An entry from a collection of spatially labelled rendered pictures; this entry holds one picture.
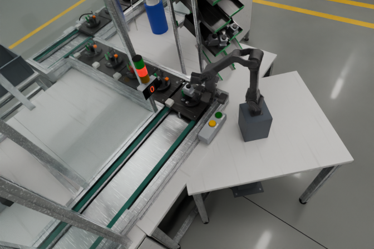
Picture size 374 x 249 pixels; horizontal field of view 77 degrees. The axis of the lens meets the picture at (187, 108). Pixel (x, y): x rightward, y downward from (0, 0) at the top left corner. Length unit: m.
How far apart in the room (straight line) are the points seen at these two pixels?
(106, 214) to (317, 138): 1.22
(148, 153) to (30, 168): 0.78
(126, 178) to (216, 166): 0.51
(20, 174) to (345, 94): 2.97
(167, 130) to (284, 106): 0.76
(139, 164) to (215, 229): 1.01
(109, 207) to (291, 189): 1.53
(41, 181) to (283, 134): 1.48
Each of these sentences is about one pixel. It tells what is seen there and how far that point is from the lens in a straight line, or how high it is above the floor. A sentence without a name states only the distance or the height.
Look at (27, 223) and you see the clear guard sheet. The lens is 0.78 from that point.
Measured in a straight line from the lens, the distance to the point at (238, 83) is 1.73.
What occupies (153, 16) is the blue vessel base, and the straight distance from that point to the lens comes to 2.18.
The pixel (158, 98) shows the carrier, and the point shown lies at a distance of 1.57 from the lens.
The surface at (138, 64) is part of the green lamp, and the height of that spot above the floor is 1.39.
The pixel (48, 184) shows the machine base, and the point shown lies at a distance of 1.70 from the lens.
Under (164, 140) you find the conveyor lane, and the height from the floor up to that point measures 0.92.
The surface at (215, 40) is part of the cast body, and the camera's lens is 1.43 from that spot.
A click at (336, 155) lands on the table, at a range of 1.54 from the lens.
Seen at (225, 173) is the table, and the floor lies 0.86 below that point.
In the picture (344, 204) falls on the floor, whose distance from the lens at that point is 2.41.
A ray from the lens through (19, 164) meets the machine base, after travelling 1.91.
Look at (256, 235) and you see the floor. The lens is 2.17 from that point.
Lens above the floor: 2.13
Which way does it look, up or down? 52 degrees down
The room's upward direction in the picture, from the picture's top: 13 degrees counter-clockwise
